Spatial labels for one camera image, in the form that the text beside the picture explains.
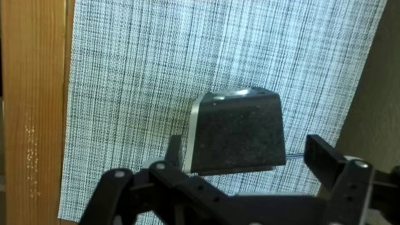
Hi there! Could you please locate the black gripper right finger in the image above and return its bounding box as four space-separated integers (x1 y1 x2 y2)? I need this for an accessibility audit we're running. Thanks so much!
304 135 400 225

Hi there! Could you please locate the black cube device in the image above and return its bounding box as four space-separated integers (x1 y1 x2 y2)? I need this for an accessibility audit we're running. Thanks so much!
183 88 287 175

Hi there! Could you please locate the wooden side table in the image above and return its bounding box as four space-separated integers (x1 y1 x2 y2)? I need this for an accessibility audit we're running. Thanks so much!
2 0 75 225

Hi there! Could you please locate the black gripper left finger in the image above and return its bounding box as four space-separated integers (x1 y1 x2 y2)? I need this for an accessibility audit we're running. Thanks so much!
79 135 234 225

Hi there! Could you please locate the grey woven placemat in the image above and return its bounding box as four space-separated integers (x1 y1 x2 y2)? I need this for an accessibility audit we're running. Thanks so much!
58 0 388 221

